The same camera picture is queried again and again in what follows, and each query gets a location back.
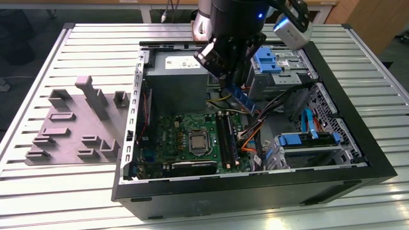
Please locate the CPU socket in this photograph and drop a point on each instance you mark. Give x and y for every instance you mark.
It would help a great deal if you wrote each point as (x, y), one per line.
(189, 143)

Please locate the wooden cabinet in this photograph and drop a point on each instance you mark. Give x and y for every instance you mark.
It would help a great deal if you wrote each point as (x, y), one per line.
(378, 24)

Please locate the green motherboard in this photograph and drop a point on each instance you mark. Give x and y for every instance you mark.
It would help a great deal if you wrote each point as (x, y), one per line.
(170, 148)

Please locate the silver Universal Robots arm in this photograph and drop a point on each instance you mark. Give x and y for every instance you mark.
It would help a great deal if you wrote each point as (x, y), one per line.
(202, 26)

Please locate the blue drive bay latch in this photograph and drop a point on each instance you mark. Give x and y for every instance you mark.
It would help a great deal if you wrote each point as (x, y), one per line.
(268, 60)

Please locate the silver CPU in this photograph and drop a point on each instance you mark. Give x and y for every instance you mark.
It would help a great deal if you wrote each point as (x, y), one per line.
(199, 143)

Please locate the black open PC case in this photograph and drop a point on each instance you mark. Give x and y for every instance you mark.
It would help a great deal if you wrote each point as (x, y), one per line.
(225, 196)

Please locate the black graphics card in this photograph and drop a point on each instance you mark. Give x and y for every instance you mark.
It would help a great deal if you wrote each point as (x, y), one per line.
(193, 167)

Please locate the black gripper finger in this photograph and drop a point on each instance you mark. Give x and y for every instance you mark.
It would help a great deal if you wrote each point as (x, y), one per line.
(211, 57)
(253, 52)

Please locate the wooden desk white frame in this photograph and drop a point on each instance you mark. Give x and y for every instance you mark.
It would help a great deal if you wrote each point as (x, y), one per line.
(319, 7)

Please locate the blue RAM stick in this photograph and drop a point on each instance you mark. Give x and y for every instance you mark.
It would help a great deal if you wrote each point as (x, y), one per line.
(243, 98)

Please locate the grey power supply unit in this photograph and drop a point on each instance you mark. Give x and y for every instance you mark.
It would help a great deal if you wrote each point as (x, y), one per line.
(173, 91)

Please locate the RAM stick in slot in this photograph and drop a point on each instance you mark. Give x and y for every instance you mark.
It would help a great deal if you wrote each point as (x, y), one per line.
(233, 139)

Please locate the grey parts rack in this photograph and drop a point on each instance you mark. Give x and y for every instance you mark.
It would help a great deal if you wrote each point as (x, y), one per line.
(81, 119)

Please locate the metal drive cage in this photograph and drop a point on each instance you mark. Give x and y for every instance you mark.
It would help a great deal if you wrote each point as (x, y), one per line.
(288, 79)

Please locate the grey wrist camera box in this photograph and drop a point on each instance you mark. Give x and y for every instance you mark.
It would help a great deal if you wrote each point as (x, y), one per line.
(294, 36)

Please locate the hard disk in blue carrier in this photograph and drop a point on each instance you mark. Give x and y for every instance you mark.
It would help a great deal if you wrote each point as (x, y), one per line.
(294, 140)

